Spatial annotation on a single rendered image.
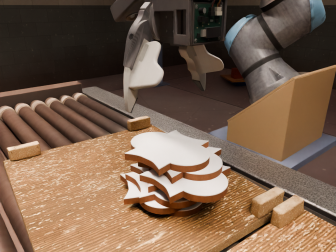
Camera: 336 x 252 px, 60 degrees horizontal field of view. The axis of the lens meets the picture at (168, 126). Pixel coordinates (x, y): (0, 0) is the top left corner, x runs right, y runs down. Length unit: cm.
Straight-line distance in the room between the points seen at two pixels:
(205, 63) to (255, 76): 40
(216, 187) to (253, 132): 40
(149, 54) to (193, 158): 16
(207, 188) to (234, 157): 27
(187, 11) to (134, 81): 10
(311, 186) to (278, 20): 44
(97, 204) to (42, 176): 14
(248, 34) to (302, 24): 13
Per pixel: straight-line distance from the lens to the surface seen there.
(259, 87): 81
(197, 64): 45
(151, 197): 43
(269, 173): 62
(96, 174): 56
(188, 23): 33
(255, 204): 45
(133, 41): 37
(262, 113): 76
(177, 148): 45
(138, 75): 36
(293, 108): 73
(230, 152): 68
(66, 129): 84
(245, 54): 85
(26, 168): 62
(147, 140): 48
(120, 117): 88
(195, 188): 40
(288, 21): 84
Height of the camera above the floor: 122
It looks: 22 degrees down
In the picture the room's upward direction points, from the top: straight up
